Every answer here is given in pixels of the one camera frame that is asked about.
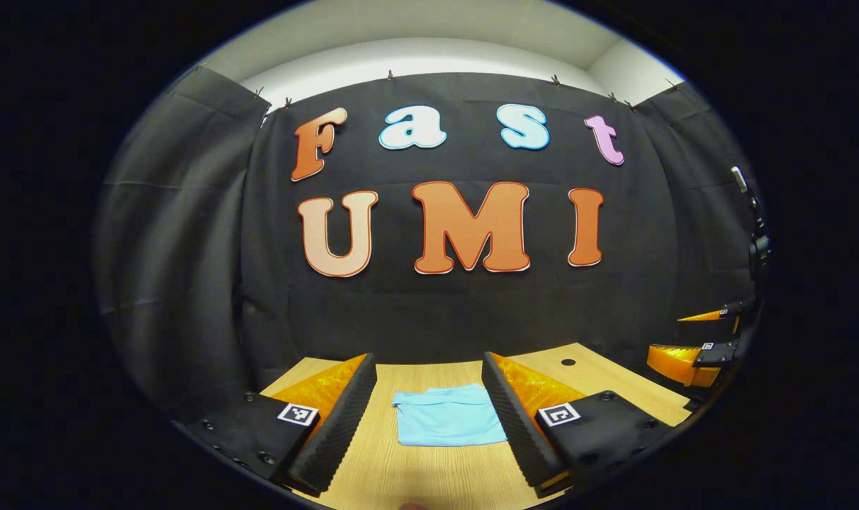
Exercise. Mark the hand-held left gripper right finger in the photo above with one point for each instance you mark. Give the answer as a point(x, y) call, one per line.
point(518, 428)

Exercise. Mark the light blue polo T-shirt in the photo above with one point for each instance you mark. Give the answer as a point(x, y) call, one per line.
point(447, 418)

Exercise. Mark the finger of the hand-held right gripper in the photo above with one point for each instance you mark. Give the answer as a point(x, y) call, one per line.
point(706, 316)
point(674, 361)

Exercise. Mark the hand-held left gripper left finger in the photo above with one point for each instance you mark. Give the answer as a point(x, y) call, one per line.
point(341, 432)

